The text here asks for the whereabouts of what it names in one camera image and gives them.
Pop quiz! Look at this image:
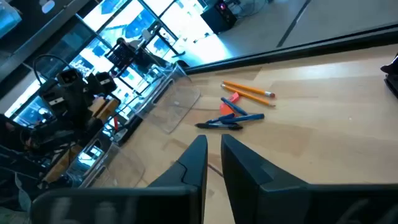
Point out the black mesh office chair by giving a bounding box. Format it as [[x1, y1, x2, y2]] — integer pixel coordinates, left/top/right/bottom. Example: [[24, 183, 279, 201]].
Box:
[[104, 42, 137, 72]]

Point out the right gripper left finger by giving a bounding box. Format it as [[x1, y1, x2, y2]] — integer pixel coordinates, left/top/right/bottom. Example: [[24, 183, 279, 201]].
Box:
[[30, 134, 208, 224]]

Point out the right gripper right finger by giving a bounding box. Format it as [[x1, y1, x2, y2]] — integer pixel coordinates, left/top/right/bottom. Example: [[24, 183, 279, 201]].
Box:
[[220, 133, 398, 224]]

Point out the plain blue pen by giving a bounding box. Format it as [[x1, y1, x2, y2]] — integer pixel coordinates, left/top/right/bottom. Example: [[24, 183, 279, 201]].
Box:
[[221, 113, 266, 124]]

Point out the black aluminium table frame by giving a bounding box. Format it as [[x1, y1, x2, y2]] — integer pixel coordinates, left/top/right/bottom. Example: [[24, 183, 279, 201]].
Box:
[[183, 23, 398, 75]]

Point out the black speaker box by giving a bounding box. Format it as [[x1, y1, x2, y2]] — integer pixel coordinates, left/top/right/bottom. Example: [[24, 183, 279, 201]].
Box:
[[200, 0, 238, 35]]

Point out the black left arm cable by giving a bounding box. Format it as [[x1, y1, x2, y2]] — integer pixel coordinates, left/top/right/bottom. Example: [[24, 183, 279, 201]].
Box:
[[32, 54, 72, 87]]

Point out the black pen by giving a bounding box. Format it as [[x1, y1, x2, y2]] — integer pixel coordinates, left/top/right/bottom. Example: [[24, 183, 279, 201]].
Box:
[[194, 122, 244, 131]]

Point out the orange wooden pencil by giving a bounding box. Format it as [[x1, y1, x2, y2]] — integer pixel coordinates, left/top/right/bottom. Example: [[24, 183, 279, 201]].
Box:
[[221, 80, 276, 98], [220, 83, 276, 108]]

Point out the red eraser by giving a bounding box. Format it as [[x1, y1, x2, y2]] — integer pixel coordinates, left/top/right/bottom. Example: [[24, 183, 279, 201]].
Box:
[[218, 101, 234, 116]]

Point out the black angular table-top device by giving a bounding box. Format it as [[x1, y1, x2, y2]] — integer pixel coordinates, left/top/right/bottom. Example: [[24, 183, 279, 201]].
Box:
[[379, 52, 398, 100]]

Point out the clear plastic bin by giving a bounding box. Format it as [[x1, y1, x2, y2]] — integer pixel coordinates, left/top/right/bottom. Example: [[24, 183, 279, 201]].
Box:
[[133, 63, 201, 134], [67, 136, 146, 189]]

